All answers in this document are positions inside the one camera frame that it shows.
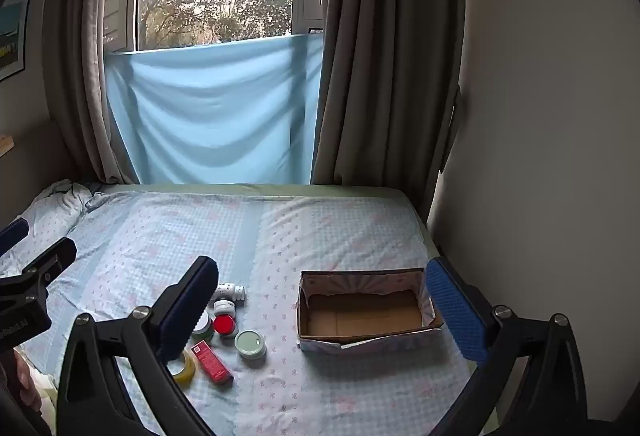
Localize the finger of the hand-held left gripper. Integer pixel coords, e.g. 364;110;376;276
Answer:
0;237;78;303
0;218;30;257

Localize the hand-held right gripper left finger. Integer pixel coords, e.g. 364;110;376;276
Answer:
55;256;221;436

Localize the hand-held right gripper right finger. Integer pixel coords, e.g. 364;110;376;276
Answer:
425;257;588;436

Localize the green label white jar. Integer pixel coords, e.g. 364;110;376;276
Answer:
191;308;215;342

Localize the small silver tin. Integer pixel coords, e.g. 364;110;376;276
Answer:
212;315;238;338

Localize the white plastic bottle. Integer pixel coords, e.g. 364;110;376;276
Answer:
215;282;247;303

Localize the red carton box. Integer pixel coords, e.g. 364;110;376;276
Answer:
190;341;235;386

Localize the clear tape roll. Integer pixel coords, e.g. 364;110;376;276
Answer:
172;348;198;384

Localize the pale green lid jar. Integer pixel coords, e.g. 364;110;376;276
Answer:
234;330;267;361

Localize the patterned cardboard box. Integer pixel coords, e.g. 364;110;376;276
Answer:
297;267;445;357

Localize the person's left hand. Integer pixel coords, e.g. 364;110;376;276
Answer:
12;350;43;412

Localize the crumpled white blanket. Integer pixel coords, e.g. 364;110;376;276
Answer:
30;180;108;217

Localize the light blue patterned bedsheet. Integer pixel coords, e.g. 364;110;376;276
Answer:
0;183;501;436

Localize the grey-brown curtain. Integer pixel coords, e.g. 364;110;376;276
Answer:
42;0;151;184
310;0;468;217

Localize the light blue hanging cloth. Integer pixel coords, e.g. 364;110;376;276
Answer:
105;34;325;184

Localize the framed wall picture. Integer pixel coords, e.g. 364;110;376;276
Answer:
0;0;32;81

